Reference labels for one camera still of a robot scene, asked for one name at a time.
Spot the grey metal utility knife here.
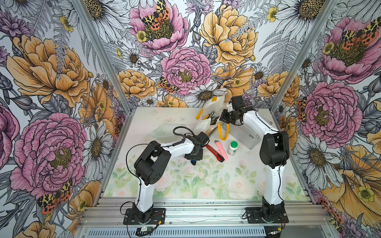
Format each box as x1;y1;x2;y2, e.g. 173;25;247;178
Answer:
210;117;219;126

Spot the pink utility knife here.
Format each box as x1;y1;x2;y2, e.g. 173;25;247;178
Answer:
214;140;229;161

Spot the red utility knife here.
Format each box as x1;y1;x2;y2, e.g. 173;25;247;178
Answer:
206;145;225;163

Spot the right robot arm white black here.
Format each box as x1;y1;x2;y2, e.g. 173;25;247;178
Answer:
220;96;290;224

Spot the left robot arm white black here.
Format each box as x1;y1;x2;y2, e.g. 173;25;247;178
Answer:
129;132;209;224

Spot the silver aluminium case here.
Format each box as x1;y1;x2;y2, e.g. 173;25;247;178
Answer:
223;117;277;150

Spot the white bottle green cap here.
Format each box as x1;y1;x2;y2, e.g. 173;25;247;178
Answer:
227;141;238;156

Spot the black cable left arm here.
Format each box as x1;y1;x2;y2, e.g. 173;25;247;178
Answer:
172;126;197;146

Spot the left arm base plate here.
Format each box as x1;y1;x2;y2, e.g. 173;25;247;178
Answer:
123;208;166;225

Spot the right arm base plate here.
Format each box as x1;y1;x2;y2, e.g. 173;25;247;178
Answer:
245;207;289;224

